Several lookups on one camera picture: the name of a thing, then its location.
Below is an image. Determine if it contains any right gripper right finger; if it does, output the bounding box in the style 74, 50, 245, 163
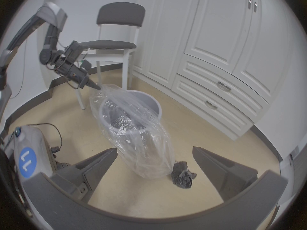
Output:
192, 146, 259, 201

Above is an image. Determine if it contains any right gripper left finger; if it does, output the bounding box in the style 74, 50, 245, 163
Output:
51, 148, 118, 203

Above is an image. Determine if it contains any white trash bin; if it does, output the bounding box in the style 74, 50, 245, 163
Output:
99, 89, 174, 177

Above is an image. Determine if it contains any clear plastic bag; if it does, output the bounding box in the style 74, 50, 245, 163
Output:
89, 83, 175, 179

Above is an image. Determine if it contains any white wardrobe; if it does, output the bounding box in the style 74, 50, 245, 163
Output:
130, 0, 277, 141

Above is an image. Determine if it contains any black cable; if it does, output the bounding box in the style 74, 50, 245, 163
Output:
26, 123, 63, 153

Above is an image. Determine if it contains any black plastic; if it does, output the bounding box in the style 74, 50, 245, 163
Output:
171, 161, 197, 189

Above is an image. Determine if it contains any grey padded white chair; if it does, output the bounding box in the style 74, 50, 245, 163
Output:
76, 2, 146, 110

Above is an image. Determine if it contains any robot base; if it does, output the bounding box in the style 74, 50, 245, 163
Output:
2, 126, 72, 184

